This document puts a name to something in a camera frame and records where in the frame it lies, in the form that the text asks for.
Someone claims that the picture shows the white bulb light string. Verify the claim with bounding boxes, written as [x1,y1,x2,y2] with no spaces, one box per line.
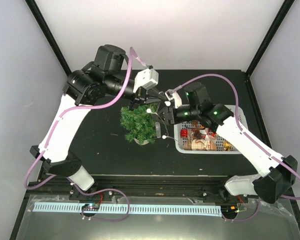
[145,91,181,145]

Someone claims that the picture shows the small green christmas tree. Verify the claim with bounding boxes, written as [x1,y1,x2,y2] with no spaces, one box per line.
[120,103,158,146]

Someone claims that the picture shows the white perforated plastic basket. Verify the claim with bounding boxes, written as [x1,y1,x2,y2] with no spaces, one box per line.
[173,105,248,155]

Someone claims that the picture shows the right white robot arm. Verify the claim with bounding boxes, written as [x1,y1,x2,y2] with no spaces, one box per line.
[158,82,298,204]

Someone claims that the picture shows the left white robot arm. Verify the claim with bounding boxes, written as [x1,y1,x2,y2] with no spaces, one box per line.
[33,44,167,200]

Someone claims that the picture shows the red gift box ornament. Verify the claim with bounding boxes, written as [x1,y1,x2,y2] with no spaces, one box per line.
[180,129,189,138]

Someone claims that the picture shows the brown pine cone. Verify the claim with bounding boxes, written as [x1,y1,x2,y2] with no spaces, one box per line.
[191,120,200,126]

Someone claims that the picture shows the dark pine cone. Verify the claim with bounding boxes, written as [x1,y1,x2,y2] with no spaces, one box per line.
[193,131,203,140]

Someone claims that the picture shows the red white ribbon ornaments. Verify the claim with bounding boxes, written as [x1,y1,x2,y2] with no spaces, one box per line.
[200,128,218,139]

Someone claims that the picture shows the beige fabric sack ornament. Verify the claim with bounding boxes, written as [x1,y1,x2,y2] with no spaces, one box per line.
[182,139,217,151]

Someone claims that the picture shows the gold bow ornament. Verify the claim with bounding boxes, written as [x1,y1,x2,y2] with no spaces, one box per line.
[222,140,234,152]

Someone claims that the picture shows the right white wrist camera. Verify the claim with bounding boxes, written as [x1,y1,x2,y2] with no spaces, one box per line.
[164,89,183,109]

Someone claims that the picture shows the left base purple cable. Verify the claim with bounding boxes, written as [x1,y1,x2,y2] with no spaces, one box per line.
[80,187,131,223]

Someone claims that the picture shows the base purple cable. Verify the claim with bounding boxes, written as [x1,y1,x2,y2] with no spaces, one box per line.
[221,198,262,223]
[80,187,131,223]

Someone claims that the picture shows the white slotted cable duct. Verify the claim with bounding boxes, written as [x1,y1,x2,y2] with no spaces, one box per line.
[32,202,222,217]

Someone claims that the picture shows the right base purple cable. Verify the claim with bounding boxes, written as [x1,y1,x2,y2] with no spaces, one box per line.
[221,198,262,223]

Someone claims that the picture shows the left black frame post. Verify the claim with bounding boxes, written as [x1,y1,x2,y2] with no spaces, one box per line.
[25,0,71,76]

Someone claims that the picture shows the black frame post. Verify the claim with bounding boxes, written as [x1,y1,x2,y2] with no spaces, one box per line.
[25,0,71,76]
[245,0,295,78]

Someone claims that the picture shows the right black frame post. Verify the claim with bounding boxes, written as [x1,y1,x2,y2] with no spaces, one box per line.
[245,0,295,78]

